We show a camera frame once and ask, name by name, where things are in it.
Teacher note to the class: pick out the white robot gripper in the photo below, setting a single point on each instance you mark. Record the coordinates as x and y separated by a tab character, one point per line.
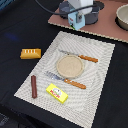
84	6

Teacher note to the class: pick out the orange toy bread loaf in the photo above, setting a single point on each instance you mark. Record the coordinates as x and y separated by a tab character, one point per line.
30	54

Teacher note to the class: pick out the brown toy sausage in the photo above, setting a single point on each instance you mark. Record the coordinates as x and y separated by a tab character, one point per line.
34	87

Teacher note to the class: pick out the light blue toy milk carton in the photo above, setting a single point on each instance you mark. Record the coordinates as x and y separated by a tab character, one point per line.
76	21

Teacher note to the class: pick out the grey toy pot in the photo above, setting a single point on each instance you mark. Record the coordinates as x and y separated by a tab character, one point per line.
92	17

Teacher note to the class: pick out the grey toy saucepan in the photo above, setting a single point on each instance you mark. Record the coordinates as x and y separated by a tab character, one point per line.
64	9

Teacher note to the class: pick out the brown toy stove board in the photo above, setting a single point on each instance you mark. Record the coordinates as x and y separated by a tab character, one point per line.
106	25

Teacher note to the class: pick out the beige bowl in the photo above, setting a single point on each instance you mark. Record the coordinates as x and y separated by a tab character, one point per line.
122	16

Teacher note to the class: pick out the round beige toy plate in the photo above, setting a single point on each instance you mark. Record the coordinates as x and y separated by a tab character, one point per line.
70	66

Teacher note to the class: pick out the yellow toy butter box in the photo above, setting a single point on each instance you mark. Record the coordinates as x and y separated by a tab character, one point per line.
57	93

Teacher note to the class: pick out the woven beige placemat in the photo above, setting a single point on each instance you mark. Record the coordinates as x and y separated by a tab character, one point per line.
79	109

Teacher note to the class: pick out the toy knife wooden handle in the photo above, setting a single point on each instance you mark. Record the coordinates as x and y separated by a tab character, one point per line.
81	56

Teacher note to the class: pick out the toy fork wooden handle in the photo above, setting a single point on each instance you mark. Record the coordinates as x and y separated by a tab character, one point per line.
54	76

